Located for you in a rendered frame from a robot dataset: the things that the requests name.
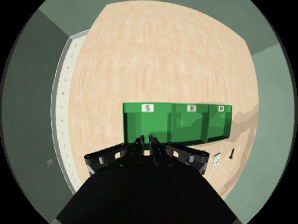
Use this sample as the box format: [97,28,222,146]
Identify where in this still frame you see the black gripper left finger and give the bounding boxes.
[84,135,145,176]

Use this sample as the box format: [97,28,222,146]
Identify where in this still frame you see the white domino tile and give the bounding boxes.
[212,153,221,169]

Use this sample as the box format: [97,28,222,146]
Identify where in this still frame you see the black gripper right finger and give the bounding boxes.
[149,135,210,176]

